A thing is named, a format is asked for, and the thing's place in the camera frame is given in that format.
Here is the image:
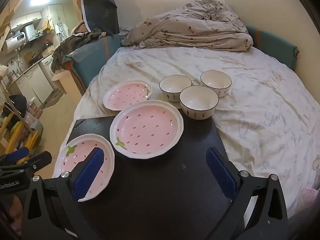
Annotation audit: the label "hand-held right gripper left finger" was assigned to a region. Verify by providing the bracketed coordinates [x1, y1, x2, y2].
[21, 147, 105, 240]

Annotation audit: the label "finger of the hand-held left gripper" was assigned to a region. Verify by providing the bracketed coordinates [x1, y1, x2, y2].
[10, 151, 53, 178]
[0, 147, 30, 166]

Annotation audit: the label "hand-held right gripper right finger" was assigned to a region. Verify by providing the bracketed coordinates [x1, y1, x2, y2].
[205, 147, 290, 240]

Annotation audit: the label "large pink strawberry plate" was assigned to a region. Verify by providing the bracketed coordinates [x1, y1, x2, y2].
[109, 99, 184, 160]

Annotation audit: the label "white fish-print bowl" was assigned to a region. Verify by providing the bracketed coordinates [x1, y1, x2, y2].
[200, 70, 232, 98]
[179, 85, 219, 120]
[159, 75, 193, 102]

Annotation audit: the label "person's left forearm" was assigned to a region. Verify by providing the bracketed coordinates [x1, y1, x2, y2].
[7, 194, 24, 228]

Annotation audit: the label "yellow wooden rack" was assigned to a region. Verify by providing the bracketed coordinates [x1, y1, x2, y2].
[0, 111, 42, 157]

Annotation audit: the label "pink patterned boxes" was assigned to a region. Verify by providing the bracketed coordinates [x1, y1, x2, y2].
[26, 102, 43, 120]

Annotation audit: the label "black cloth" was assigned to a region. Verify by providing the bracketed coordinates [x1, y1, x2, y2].
[8, 94, 28, 117]

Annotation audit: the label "black square board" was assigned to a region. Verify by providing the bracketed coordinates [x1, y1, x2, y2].
[54, 116, 247, 240]

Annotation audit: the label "white kitchen counter cabinet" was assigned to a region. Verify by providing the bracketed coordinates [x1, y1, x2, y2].
[9, 64, 55, 103]

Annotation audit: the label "light wooden nightstand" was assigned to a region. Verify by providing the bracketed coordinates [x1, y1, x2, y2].
[51, 69, 75, 96]

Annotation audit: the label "white washing machine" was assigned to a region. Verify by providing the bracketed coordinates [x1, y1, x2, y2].
[39, 54, 57, 82]

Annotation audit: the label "teal padded bed guard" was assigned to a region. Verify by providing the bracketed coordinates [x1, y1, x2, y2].
[62, 34, 122, 95]
[244, 24, 300, 72]

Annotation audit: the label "white water heater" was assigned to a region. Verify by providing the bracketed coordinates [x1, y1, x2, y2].
[4, 31, 27, 51]

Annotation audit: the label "camouflage garment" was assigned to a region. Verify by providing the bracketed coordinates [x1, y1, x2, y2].
[51, 29, 108, 72]

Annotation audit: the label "silver range hood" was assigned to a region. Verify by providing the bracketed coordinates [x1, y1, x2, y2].
[24, 24, 37, 42]

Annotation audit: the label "white upper kitchen cabinets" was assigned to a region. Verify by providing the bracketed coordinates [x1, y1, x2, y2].
[9, 12, 42, 30]

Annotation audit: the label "tall white cabinet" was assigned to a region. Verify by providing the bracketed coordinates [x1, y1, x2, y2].
[47, 4, 69, 42]

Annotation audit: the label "crumpled beige printed blanket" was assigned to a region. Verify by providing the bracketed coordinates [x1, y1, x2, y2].
[121, 0, 254, 53]

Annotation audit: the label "dark blue hanging cloth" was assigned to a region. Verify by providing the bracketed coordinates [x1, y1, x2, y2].
[79, 0, 119, 36]

